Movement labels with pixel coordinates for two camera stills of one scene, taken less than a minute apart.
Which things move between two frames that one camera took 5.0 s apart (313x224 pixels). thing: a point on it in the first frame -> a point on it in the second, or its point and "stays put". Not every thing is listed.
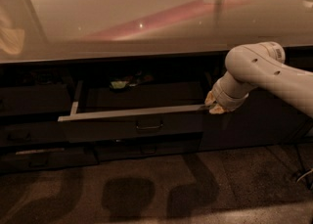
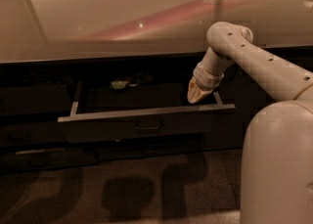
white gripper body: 226,99 -> 205,77
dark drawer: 22,100 stays put
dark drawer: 17,159 stays put
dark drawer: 32,133 stays put
